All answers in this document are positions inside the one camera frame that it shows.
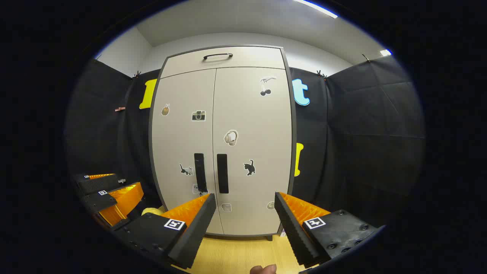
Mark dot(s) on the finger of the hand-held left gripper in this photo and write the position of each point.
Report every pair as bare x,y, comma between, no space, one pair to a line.
97,201
101,184

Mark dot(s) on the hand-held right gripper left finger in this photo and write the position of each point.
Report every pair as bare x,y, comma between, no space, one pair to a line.
198,232

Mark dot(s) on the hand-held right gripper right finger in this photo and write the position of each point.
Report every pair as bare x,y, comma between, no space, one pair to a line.
295,232

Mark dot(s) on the grey double-door shoe cabinet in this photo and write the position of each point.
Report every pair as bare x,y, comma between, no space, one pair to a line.
293,160

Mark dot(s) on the camera sticker shoe cabinet door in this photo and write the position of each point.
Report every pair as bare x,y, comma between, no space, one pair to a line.
179,137

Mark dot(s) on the cherry sticker shoe cabinet door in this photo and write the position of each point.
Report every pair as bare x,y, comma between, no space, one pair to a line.
262,125

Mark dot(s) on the grey cabinet drawer front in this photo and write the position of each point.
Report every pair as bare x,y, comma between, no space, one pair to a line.
251,59

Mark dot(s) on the yellow plush toy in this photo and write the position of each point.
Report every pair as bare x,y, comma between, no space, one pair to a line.
152,211

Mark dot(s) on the black cloth clip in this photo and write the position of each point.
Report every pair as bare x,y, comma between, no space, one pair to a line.
366,58
136,74
322,74

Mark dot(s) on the black backdrop cloth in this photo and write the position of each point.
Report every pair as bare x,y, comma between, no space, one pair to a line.
361,133

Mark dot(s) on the small ceiling light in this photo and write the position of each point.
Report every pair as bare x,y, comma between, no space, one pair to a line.
385,52

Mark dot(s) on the long ceiling strip light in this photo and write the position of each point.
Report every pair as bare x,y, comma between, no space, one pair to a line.
319,9

